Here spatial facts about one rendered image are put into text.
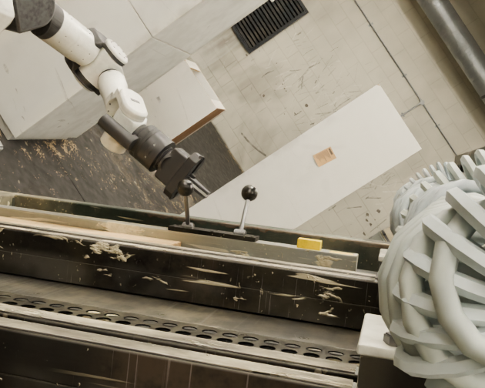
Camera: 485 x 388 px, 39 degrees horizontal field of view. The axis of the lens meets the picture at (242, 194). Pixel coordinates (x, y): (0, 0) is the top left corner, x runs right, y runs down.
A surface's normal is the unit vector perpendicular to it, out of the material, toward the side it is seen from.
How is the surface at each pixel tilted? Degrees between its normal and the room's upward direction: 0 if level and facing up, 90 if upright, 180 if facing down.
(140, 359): 90
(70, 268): 90
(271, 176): 90
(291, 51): 90
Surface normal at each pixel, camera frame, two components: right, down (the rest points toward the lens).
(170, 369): -0.22, 0.03
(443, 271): -0.01, -0.34
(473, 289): 0.07, -0.13
